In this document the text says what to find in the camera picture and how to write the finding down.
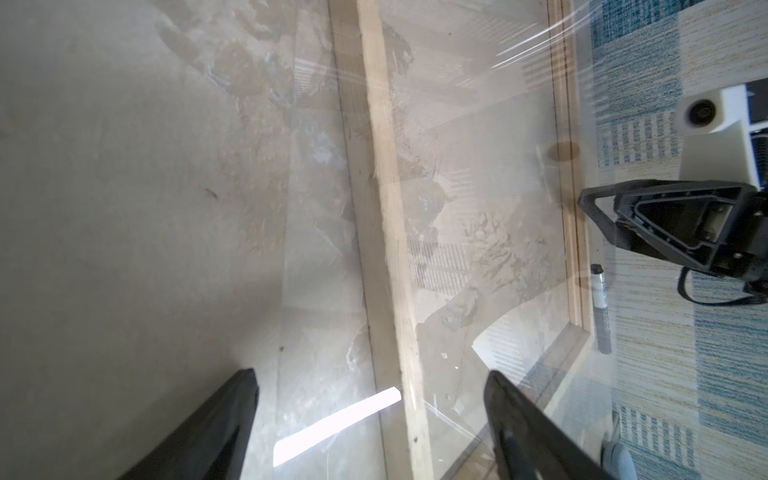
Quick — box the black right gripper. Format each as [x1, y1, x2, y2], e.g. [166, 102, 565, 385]
[578, 179, 767, 294]

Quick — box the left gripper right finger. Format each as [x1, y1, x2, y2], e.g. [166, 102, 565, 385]
[484, 370, 610, 480]

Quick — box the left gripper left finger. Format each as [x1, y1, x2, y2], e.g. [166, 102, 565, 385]
[121, 369, 259, 479]

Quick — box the light wooden picture frame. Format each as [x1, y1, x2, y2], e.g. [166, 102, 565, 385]
[328, 1, 594, 479]

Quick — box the black marker pen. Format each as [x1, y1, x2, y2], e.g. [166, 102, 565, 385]
[590, 264, 612, 355]

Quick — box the grey blue padded object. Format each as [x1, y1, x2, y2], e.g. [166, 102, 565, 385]
[600, 440, 638, 480]

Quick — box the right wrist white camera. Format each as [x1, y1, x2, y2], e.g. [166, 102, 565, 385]
[675, 79, 767, 189]

